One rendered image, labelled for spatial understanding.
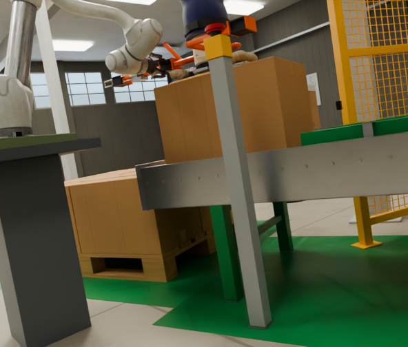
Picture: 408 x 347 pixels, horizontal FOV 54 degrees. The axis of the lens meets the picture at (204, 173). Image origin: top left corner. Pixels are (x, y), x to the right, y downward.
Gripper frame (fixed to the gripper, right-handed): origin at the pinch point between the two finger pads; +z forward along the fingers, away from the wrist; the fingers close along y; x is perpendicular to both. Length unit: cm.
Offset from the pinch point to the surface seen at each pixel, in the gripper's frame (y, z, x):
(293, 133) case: 44, -13, 66
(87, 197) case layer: 61, -22, -53
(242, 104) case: 28, -23, 49
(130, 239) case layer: 85, -23, -27
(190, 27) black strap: -11.2, -11.9, 24.9
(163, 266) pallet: 99, -23, -8
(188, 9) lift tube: -19.7, -10.0, 24.4
